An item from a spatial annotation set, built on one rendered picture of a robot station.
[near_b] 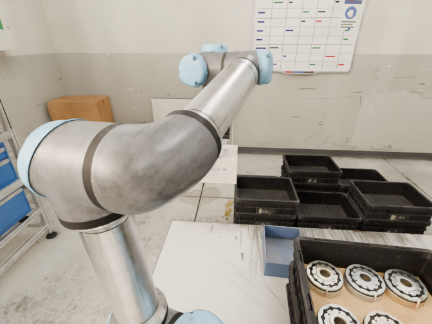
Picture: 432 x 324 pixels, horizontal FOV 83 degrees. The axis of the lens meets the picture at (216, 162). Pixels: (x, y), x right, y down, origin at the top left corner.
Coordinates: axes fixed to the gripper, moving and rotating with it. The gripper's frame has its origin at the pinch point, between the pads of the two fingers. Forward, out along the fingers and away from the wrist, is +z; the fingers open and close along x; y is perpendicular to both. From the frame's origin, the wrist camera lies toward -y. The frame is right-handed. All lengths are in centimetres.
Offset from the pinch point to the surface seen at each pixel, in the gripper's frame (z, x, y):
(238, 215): 64, 50, 14
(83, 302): 112, 15, -82
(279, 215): 63, 50, 39
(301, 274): 18.3, -29.8, 27.9
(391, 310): 28, -31, 53
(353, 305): 28, -30, 43
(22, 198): 66, 58, -141
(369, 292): 25, -28, 48
